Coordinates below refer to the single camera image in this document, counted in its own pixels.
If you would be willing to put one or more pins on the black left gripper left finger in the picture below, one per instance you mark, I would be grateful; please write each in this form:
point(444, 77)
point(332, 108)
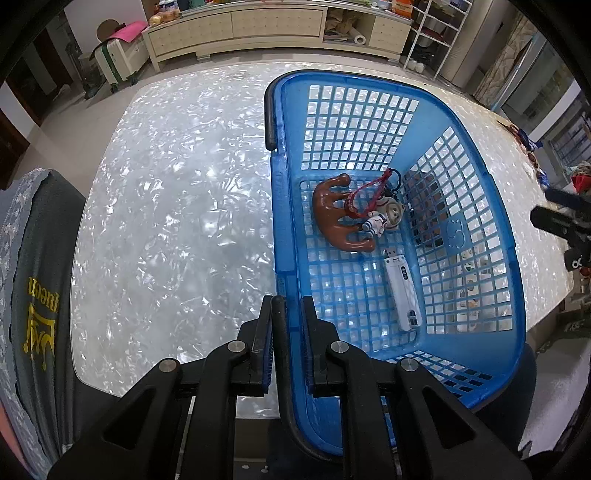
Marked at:
point(178, 420)

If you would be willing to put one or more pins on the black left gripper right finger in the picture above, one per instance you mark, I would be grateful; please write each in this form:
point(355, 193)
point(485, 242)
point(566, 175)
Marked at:
point(398, 420)

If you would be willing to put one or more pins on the blue plastic basket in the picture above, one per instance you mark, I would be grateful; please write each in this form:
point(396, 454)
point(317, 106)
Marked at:
point(455, 234)

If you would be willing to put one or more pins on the white USB dongle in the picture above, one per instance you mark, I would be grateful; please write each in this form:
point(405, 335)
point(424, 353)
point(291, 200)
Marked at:
point(403, 290)

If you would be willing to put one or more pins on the brown wooden massage comb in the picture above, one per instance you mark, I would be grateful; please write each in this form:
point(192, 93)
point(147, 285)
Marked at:
point(328, 216)

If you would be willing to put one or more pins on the white metal shelf rack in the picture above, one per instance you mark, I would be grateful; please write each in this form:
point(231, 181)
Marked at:
point(436, 26)

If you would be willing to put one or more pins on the white green suitcase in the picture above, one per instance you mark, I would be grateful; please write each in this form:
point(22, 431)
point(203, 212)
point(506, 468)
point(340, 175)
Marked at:
point(122, 54)

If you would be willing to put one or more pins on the cream TV cabinet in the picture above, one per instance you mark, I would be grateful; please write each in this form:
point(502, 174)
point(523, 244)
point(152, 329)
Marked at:
point(251, 25)

